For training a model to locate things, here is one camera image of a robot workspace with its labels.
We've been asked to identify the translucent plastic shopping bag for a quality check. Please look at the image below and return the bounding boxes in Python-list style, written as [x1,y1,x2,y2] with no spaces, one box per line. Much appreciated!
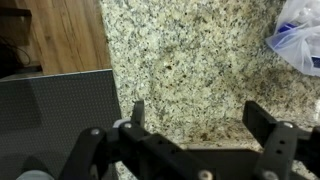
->
[265,0,320,78]

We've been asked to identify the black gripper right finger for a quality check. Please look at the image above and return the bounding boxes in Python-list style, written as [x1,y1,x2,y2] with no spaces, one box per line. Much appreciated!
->
[242,100,320,180]

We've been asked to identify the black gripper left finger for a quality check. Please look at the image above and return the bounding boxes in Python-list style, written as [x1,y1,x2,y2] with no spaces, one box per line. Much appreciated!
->
[59,99,218,180]

